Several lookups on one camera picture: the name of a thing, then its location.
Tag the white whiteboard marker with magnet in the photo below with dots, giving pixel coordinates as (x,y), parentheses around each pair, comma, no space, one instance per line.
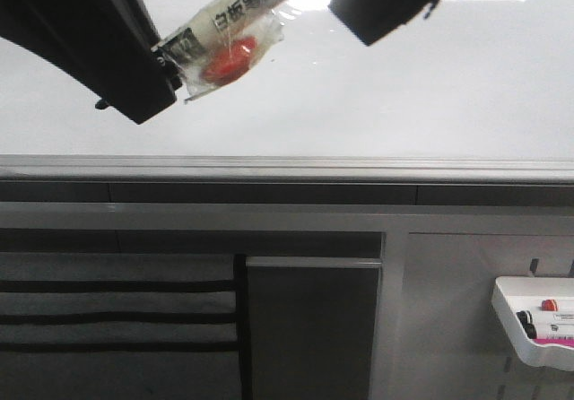
(222,42)

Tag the grey slatted shelf unit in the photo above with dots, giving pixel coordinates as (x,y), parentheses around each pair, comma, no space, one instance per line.
(110,326)

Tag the dark grey cabinet panel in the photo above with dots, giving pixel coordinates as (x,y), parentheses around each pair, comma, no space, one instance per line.
(312,330)

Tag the white plastic marker tray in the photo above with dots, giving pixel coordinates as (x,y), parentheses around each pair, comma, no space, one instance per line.
(513,294)

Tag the red capped marker in tray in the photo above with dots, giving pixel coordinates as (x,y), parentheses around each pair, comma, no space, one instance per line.
(557,305)

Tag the black capped marker upper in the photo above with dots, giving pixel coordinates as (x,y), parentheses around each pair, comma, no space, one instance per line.
(545,317)

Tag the black capped marker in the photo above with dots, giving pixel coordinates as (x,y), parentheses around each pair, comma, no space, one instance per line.
(545,317)
(549,331)

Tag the black capped marker lower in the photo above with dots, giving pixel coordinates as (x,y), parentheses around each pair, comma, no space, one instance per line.
(549,331)

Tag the pink item in tray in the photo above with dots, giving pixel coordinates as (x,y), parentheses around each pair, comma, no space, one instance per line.
(562,342)

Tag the white whiteboard with aluminium frame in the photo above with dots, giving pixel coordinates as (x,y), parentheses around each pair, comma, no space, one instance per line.
(482,90)

